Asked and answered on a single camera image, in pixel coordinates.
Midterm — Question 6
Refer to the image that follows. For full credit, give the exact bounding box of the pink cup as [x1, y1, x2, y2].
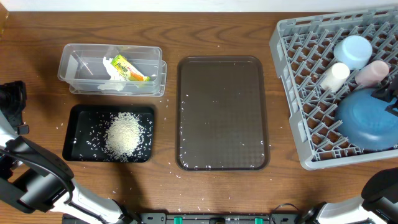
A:
[355, 60, 389, 87]

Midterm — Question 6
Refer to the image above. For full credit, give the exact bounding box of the dark blue plate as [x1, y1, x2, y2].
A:
[335, 88, 397, 151]

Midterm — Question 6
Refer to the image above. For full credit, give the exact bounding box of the light blue bowl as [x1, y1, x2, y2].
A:
[333, 35, 373, 70]

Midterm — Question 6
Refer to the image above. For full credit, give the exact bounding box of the cream white cup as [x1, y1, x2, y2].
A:
[320, 62, 350, 92]

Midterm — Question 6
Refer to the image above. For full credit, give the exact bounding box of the white tissue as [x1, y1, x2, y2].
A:
[97, 57, 127, 91]

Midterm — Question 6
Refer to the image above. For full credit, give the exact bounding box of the green yellow snack wrapper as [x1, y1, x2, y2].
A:
[111, 55, 150, 82]

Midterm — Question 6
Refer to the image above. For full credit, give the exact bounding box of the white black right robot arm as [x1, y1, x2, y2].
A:
[297, 78, 397, 223]

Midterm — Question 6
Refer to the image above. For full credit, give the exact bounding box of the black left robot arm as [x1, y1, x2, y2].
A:
[1, 81, 142, 223]

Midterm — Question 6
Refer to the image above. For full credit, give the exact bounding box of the grey dishwasher rack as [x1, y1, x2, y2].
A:
[269, 6, 397, 170]

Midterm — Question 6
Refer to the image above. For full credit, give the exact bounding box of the clear plastic bin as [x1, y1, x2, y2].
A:
[58, 44, 163, 93]

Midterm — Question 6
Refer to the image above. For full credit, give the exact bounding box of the black plastic tray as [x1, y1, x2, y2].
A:
[62, 104, 155, 163]

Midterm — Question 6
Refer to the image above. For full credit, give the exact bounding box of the white rice pile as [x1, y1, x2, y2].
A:
[73, 111, 154, 162]

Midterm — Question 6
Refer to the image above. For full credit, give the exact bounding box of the brown serving tray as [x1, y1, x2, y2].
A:
[175, 56, 270, 171]

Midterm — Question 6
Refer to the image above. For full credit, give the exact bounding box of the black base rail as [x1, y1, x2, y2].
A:
[61, 212, 374, 224]

